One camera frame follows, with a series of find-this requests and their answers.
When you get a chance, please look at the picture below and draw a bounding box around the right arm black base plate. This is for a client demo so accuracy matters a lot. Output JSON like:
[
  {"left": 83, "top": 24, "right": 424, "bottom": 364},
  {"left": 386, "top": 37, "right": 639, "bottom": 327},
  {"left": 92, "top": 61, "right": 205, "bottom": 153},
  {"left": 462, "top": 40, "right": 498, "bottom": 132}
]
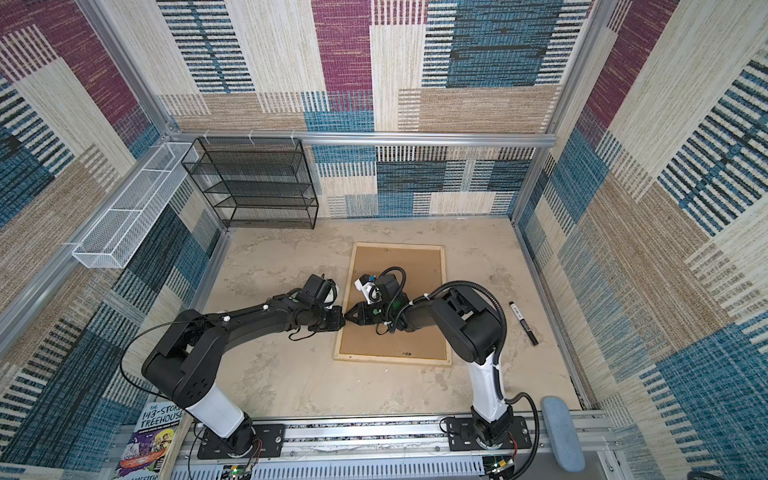
[{"left": 439, "top": 416, "right": 533, "bottom": 452}]

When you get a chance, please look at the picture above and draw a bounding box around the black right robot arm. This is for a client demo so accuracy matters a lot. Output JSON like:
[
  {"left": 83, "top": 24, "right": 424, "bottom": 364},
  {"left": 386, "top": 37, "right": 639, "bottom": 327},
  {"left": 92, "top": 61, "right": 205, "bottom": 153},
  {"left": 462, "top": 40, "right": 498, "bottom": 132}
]
[{"left": 344, "top": 267, "right": 514, "bottom": 448}]

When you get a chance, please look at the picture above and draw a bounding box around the black wire mesh shelf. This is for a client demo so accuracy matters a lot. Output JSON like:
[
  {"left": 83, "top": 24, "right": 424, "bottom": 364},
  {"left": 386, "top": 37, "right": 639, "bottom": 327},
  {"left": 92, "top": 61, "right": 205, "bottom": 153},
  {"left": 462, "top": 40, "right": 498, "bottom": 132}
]
[{"left": 181, "top": 137, "right": 319, "bottom": 229}]

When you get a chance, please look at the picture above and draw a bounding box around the grey blue padded object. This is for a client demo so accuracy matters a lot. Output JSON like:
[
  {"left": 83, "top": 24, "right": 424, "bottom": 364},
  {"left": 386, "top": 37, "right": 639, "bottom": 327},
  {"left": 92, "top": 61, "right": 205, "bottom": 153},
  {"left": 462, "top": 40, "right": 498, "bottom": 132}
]
[{"left": 541, "top": 396, "right": 586, "bottom": 473}]

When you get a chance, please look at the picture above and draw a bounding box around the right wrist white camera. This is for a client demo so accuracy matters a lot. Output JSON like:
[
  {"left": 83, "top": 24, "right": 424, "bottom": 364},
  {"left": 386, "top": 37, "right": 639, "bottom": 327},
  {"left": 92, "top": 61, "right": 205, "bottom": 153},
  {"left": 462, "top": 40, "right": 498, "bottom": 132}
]
[{"left": 354, "top": 275, "right": 380, "bottom": 304}]

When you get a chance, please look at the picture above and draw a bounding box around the colourful treehouse book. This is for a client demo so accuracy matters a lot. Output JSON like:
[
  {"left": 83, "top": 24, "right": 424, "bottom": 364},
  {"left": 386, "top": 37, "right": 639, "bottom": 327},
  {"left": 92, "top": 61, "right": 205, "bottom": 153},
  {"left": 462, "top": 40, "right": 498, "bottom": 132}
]
[{"left": 112, "top": 401, "right": 183, "bottom": 480}]

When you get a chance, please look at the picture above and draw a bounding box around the black corrugated cable hose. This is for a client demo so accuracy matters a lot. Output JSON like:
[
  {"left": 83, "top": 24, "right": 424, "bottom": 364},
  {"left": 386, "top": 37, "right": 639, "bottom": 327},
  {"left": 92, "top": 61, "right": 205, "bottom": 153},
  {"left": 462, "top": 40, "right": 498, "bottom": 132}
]
[{"left": 374, "top": 265, "right": 541, "bottom": 480}]

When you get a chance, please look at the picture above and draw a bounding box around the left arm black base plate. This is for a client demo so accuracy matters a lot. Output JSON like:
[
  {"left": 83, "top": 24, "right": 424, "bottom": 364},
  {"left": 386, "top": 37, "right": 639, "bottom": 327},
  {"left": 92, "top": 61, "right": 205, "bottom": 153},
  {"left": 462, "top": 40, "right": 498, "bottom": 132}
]
[{"left": 196, "top": 424, "right": 285, "bottom": 460}]

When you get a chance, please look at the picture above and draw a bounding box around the light wooden picture frame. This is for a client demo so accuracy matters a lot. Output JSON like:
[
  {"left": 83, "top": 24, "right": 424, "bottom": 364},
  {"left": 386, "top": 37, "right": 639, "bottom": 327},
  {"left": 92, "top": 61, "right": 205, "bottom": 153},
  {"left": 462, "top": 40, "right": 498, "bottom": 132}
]
[{"left": 333, "top": 241, "right": 453, "bottom": 367}]

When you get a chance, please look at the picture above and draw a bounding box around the aluminium front rail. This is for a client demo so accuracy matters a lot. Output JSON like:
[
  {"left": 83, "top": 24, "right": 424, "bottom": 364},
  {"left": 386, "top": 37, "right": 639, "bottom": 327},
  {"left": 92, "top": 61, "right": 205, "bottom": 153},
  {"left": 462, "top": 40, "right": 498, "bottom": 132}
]
[{"left": 171, "top": 407, "right": 633, "bottom": 479}]

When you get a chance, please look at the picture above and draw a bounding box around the black marker pen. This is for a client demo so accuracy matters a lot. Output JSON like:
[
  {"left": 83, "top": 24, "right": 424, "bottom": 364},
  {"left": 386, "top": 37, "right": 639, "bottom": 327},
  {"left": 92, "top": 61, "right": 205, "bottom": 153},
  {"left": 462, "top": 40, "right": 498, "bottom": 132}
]
[{"left": 509, "top": 301, "right": 539, "bottom": 346}]

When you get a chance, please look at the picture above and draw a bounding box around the white wire mesh basket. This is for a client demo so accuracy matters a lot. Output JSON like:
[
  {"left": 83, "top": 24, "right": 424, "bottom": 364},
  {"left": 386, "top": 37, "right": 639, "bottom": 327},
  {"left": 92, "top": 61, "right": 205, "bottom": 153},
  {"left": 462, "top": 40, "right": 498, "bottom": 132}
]
[{"left": 72, "top": 142, "right": 191, "bottom": 269}]

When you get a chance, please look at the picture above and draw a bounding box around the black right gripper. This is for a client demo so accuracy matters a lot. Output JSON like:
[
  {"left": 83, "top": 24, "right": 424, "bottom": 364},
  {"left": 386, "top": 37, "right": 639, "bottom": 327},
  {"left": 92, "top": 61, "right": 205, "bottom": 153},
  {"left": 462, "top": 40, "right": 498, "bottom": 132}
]
[{"left": 344, "top": 301, "right": 394, "bottom": 327}]

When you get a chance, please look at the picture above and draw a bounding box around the brown cardboard backing board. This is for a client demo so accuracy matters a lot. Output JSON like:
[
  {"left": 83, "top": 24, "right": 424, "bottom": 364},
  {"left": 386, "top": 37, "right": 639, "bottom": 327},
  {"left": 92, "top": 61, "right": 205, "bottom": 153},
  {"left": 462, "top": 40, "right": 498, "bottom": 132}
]
[{"left": 339, "top": 246, "right": 448, "bottom": 361}]

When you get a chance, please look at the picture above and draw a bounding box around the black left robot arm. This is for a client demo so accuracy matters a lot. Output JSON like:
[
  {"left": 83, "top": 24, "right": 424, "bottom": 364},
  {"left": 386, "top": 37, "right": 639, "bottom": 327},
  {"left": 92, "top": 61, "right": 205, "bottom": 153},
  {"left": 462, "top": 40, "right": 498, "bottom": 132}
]
[{"left": 141, "top": 274, "right": 343, "bottom": 458}]

